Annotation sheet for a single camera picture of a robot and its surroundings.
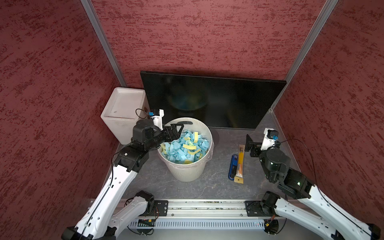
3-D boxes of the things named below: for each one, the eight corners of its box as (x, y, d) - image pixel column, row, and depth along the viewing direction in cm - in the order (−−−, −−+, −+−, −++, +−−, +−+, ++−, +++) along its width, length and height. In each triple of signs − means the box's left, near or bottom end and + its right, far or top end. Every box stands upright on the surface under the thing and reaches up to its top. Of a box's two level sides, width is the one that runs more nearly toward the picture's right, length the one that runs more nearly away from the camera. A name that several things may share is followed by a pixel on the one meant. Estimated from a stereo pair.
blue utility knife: (227, 179, 86) (228, 176, 83) (231, 156, 95) (232, 153, 92) (234, 181, 85) (235, 179, 82) (237, 157, 94) (239, 155, 91)
